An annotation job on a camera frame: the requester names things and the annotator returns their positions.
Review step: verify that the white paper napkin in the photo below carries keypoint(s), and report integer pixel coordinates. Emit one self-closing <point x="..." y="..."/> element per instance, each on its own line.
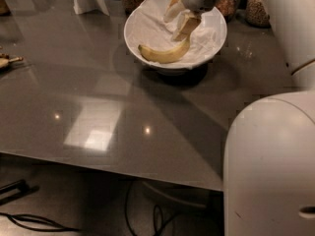
<point x="149" y="27"/>

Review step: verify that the black bar on floor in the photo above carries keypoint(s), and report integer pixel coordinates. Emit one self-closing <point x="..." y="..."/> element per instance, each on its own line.
<point x="15" y="190"/>

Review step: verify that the round glass jar of cereal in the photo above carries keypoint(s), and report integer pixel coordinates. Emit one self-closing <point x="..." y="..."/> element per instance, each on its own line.
<point x="256" y="15"/>

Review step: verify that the banana stem at left edge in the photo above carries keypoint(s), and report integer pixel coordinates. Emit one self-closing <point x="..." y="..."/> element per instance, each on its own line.
<point x="6" y="60"/>

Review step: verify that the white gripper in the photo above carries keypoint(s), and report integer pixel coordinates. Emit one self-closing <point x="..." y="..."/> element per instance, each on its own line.
<point x="188" y="20"/>

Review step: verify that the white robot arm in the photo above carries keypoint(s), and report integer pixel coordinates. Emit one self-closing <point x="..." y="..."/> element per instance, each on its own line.
<point x="269" y="156"/>

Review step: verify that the white bowl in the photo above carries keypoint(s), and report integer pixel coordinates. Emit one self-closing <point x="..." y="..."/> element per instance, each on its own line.
<point x="138" y="33"/>

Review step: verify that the yellow banana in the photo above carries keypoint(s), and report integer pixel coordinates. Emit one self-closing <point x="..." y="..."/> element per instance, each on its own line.
<point x="166" y="56"/>

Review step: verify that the glass jar with lid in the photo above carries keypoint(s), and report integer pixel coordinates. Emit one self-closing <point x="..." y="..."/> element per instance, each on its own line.
<point x="228" y="8"/>

